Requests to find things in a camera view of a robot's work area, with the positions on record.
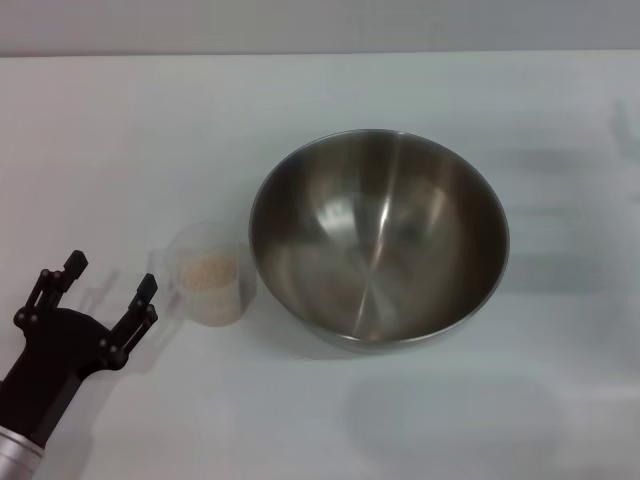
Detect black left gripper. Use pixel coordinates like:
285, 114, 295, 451
0, 249, 159, 446

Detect white rice grains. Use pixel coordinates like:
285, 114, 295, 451
177, 252, 239, 292

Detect clear plastic measuring cup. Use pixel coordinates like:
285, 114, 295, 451
148, 222, 259, 329

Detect stainless steel mixing bowl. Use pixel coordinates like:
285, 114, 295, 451
248, 128, 511, 355

